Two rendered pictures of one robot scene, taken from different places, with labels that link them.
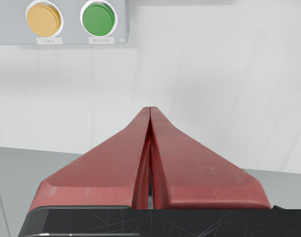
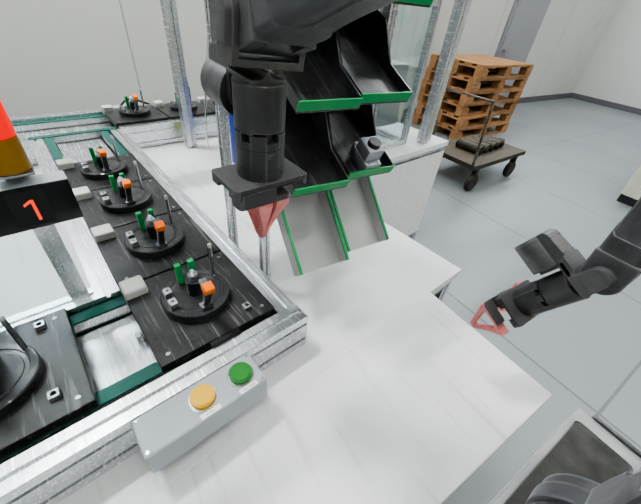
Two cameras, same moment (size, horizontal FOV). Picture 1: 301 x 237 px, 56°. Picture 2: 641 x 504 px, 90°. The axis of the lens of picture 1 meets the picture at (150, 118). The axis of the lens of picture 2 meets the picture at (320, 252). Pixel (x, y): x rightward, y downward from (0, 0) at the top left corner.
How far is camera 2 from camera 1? 0.48 m
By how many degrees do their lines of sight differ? 79
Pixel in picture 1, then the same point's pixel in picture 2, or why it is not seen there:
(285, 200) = not seen: outside the picture
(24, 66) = not seen: outside the picture
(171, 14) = (290, 381)
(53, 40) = (214, 409)
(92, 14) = (235, 369)
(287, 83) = (401, 367)
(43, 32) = (205, 401)
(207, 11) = (310, 364)
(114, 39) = (257, 380)
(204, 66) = (340, 396)
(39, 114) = not seen: outside the picture
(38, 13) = (198, 390)
